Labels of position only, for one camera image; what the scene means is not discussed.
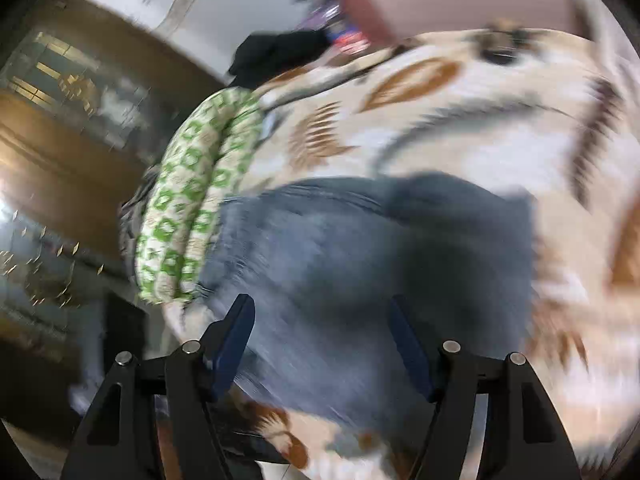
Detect colourful snack packet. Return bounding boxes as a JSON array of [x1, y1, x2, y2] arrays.
[[323, 3, 370, 55]]

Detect green white folded quilt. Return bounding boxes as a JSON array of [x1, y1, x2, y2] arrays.
[[134, 88, 264, 304]]

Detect beige leaf print blanket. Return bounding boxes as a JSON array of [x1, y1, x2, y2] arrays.
[[162, 24, 640, 480]]

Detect black garment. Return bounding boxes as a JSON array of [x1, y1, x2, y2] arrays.
[[228, 29, 331, 90]]

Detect wooden glass door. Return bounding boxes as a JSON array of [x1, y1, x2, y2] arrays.
[[1, 0, 221, 282]]

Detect black hair clip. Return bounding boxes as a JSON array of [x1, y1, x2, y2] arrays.
[[477, 32, 522, 66]]

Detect grey denim jeans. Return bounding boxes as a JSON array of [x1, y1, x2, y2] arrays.
[[198, 174, 534, 437]]

